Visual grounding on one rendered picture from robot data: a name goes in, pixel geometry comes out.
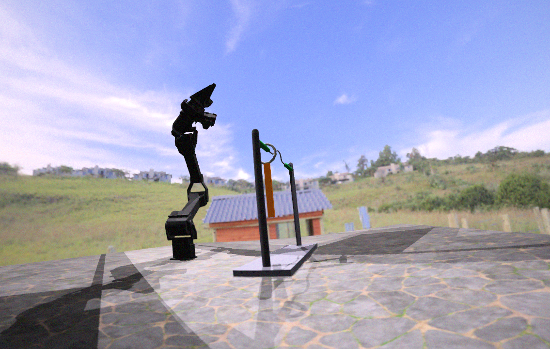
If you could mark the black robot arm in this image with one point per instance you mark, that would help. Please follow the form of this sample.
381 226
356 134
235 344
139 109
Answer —
180 223

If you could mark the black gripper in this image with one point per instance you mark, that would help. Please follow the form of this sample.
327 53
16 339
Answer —
199 101

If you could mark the orange bar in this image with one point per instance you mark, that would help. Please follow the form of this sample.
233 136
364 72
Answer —
268 184

